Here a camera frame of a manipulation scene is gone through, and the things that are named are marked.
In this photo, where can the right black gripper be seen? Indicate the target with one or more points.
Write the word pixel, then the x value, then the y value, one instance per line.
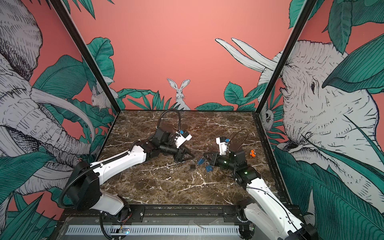
pixel 218 159

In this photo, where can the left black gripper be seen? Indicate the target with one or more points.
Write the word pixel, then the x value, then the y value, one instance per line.
pixel 181 158

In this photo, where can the black padlock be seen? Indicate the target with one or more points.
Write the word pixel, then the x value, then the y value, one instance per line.
pixel 192 165

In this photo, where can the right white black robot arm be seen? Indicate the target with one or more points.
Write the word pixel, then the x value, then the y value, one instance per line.
pixel 267 212

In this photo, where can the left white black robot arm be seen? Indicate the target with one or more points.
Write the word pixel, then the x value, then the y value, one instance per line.
pixel 82 191

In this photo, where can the orange small object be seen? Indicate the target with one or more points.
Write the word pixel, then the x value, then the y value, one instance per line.
pixel 253 153

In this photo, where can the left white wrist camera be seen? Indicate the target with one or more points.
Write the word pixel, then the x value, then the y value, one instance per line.
pixel 182 137

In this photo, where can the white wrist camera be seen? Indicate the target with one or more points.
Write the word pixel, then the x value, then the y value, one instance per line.
pixel 182 137
pixel 222 142

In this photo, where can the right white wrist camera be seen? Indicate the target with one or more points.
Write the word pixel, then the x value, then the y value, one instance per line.
pixel 222 142

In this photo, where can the black front mounting rail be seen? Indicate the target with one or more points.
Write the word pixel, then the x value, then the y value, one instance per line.
pixel 229 213

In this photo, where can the white slotted cable duct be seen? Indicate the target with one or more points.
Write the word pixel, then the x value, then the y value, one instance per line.
pixel 141 230

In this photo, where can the left black frame post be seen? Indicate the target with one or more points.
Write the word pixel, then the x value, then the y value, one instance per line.
pixel 65 18

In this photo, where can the black frame post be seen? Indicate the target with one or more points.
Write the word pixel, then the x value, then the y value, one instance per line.
pixel 65 18
pixel 298 27

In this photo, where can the right black frame post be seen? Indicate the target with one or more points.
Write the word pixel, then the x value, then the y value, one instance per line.
pixel 298 27

